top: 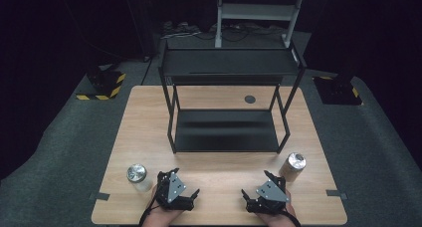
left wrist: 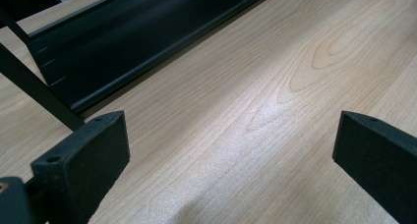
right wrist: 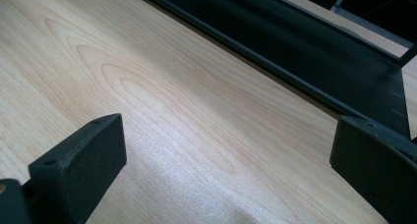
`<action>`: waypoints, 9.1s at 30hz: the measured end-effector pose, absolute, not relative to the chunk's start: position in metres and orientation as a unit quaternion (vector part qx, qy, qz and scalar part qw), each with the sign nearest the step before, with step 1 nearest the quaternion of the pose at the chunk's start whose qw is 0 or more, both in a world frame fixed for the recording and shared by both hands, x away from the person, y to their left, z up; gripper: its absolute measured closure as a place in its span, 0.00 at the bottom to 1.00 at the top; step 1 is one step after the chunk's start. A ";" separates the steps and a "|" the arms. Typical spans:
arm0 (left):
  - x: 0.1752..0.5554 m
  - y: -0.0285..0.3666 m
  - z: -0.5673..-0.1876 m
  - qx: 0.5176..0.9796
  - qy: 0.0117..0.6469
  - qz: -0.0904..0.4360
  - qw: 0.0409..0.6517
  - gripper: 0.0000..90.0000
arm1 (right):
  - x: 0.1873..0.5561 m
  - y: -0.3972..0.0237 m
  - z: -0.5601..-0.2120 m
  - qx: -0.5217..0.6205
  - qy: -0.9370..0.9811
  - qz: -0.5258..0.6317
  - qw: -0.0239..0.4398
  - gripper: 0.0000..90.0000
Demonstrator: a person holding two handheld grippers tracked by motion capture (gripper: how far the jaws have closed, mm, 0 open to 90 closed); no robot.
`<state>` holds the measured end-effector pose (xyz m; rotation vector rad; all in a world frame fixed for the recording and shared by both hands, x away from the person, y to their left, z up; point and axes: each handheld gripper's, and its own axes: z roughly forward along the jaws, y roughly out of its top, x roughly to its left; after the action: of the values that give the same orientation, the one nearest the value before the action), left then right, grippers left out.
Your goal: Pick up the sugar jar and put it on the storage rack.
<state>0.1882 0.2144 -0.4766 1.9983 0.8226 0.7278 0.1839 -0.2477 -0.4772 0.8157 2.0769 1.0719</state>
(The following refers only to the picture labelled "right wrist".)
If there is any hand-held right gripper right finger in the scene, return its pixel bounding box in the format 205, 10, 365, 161
328, 115, 417, 224

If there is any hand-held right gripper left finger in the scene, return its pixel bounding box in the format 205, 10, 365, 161
28, 113, 128, 224

